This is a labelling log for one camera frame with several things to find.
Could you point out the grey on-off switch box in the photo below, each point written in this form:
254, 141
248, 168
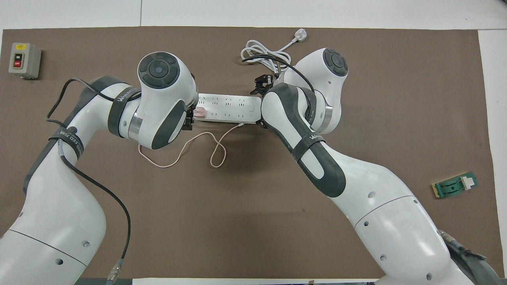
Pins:
29, 59

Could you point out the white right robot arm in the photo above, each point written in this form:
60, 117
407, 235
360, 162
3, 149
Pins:
380, 221

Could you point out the green knife switch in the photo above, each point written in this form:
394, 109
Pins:
449, 188

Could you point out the white power strip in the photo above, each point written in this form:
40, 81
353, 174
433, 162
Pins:
229, 109

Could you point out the brown table mat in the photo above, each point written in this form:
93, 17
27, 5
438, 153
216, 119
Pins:
237, 221

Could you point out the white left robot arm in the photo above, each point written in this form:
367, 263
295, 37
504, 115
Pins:
59, 221

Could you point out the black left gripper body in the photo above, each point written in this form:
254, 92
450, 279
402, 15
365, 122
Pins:
192, 113

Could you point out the pink charger adapter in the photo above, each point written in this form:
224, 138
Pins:
201, 113

